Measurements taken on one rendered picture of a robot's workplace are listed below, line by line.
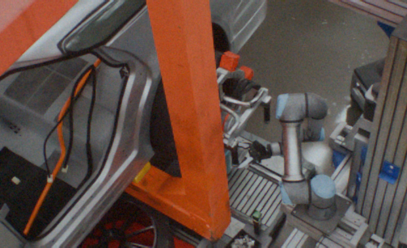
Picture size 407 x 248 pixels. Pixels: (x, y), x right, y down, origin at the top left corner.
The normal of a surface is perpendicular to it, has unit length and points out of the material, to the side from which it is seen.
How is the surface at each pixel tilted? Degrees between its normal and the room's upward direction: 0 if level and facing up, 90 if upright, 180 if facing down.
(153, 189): 0
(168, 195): 90
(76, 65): 5
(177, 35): 90
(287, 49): 0
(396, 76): 90
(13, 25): 90
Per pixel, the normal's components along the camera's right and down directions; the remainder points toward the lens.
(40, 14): 0.83, 0.41
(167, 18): -0.56, 0.69
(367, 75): -0.08, -0.59
